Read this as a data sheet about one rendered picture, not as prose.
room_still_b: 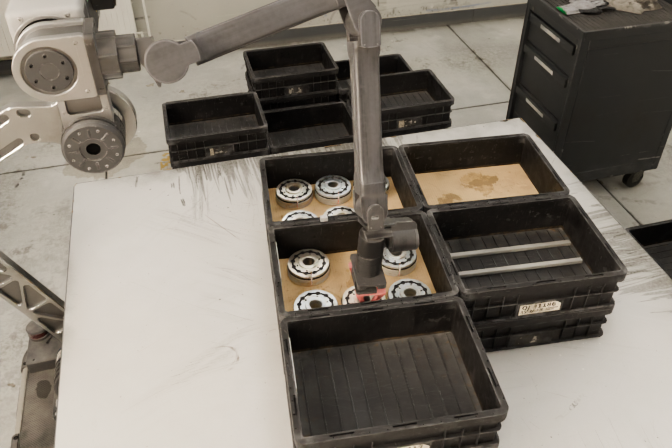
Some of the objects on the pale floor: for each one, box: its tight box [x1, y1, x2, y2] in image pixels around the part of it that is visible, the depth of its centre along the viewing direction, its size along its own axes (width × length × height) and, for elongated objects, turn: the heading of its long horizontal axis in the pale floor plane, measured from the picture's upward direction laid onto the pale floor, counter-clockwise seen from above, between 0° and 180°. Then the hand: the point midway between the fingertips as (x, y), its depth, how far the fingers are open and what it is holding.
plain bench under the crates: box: [54, 118, 672, 448], centre depth 191 cm, size 160×160×70 cm
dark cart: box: [506, 0, 672, 188], centre depth 310 cm, size 60×45×90 cm
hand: (364, 297), depth 152 cm, fingers open, 6 cm apart
